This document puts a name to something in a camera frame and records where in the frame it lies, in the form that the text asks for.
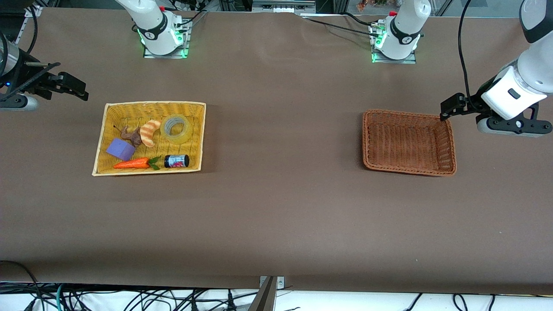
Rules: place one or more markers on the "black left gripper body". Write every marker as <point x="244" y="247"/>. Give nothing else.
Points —
<point x="472" y="105"/>

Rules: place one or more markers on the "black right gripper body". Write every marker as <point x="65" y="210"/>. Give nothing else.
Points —
<point x="38" y="84"/>

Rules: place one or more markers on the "clear tape roll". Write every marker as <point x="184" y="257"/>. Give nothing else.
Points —
<point x="185" y="134"/>

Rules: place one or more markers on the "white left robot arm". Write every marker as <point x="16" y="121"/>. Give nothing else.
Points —
<point x="404" y="26"/>

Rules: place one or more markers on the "brown wicker basket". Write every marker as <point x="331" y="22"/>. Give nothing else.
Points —
<point x="406" y="142"/>

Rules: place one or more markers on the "purple cube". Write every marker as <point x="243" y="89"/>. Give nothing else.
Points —
<point x="121" y="150"/>

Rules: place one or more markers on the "brown toy figure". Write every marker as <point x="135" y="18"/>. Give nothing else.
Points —
<point x="135" y="137"/>

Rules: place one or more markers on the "toy croissant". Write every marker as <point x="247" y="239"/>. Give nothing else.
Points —
<point x="149" y="134"/>

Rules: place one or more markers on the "orange toy carrot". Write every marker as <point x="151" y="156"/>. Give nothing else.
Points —
<point x="131" y="164"/>

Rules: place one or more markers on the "yellow wicker basket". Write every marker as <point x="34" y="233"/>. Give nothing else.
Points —
<point x="190" y="116"/>

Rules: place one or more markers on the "small black jar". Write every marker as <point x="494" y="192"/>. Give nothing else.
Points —
<point x="176" y="161"/>

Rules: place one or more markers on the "colourful background object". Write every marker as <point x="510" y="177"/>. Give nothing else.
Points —
<point x="367" y="5"/>

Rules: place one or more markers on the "grey metal equipment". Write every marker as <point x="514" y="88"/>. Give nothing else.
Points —
<point x="281" y="6"/>

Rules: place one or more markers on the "grey slanted beam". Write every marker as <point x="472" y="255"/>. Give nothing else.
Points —
<point x="265" y="300"/>

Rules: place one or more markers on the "aluminium frame rail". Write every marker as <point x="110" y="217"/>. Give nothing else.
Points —
<point x="34" y="11"/>

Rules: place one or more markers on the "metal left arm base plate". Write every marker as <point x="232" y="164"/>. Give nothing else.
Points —
<point x="393" y="61"/>

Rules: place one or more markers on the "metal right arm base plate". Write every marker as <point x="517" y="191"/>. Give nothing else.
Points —
<point x="166" y="56"/>

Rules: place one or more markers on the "metal table edge bracket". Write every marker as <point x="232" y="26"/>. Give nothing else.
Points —
<point x="281" y="283"/>

